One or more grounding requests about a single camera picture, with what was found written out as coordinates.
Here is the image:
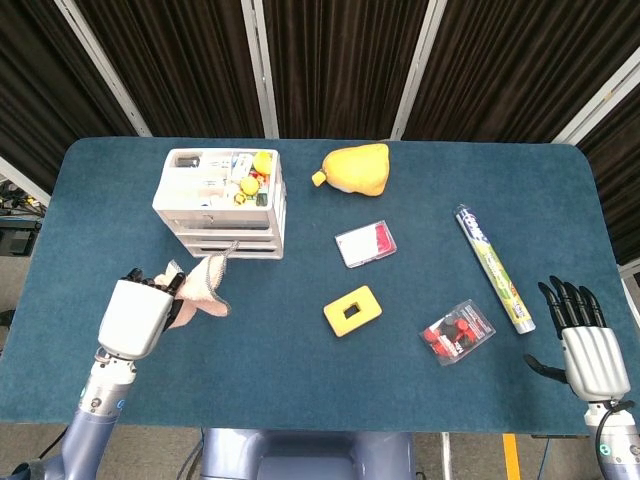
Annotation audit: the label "yellow rectangular sponge frame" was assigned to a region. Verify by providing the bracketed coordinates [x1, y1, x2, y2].
[323, 284, 383, 339]

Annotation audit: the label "white table leg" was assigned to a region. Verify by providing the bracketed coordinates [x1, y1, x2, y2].
[439, 432, 454, 480]

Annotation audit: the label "blue green wrapped roll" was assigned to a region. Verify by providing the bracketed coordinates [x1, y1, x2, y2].
[453, 203, 537, 335]

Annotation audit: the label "light pink knitted cloth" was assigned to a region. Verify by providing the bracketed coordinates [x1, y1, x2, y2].
[153, 241, 240, 330]

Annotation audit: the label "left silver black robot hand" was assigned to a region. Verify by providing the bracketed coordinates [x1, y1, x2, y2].
[97, 267, 186, 361]

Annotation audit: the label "clear case white red card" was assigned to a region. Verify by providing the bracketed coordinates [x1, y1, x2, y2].
[334, 219, 398, 269]

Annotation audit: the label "blue-grey robot torso base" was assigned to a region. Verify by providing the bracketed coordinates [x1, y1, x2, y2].
[199, 428, 416, 480]

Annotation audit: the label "dark pleated curtain panel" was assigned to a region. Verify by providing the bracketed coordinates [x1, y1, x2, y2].
[574, 84, 640, 266]
[0, 0, 139, 194]
[74, 0, 265, 139]
[403, 0, 640, 144]
[263, 0, 430, 140]

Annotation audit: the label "blue felt table cover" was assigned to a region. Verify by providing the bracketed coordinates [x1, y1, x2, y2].
[0, 137, 640, 435]

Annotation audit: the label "white plastic drawer organizer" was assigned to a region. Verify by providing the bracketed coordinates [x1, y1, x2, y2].
[152, 148, 288, 260]

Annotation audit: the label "white metal frame post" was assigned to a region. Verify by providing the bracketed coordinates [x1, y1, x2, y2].
[241, 0, 280, 140]
[389, 0, 449, 141]
[0, 156, 51, 206]
[53, 0, 153, 137]
[552, 47, 640, 146]

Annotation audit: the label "black equipment box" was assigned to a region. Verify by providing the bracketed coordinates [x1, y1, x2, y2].
[0, 219, 41, 257]

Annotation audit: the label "clear box red black pieces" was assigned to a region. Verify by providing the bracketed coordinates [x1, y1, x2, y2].
[418, 298, 496, 367]

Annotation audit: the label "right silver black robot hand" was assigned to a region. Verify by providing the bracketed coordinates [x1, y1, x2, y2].
[523, 275, 632, 403]

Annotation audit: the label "yellow plush pouch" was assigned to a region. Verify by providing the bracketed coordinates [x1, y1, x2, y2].
[311, 143, 391, 197]

